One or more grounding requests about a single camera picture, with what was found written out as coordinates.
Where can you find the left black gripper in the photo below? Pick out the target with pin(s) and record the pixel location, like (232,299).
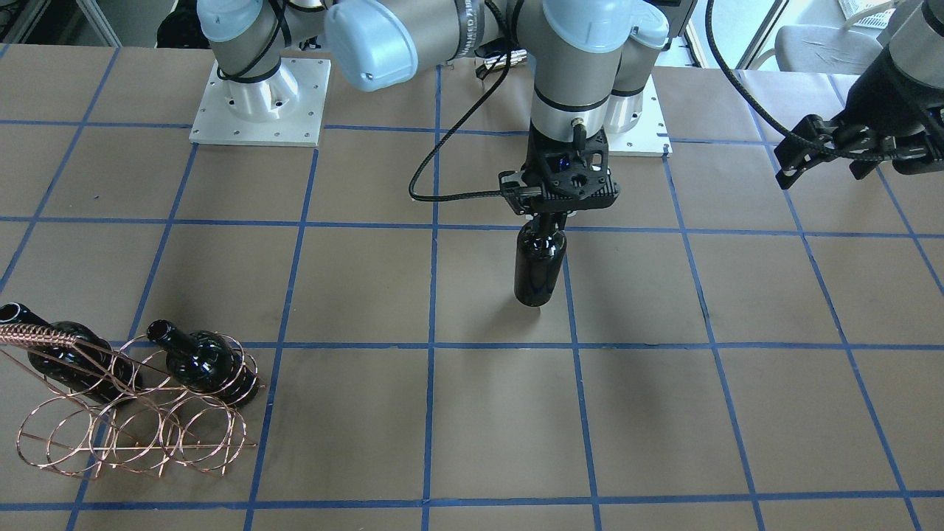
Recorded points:
(886,96)

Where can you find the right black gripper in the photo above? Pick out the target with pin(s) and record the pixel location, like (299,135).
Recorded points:
(536,153)

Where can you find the black wine bottle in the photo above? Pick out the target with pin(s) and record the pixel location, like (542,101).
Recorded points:
(539,260)
(205,363)

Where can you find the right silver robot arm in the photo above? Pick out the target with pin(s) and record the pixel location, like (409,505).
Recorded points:
(591,61)

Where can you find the black wine bottle in basket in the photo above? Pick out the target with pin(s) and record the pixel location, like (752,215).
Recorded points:
(205,363)

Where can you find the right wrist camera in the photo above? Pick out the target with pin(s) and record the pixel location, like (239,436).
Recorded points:
(558,182)

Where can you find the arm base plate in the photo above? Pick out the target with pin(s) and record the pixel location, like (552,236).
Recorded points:
(285,110)
(635,125)

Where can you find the copper wire wine basket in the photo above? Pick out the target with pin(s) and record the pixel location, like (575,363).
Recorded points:
(142,431)

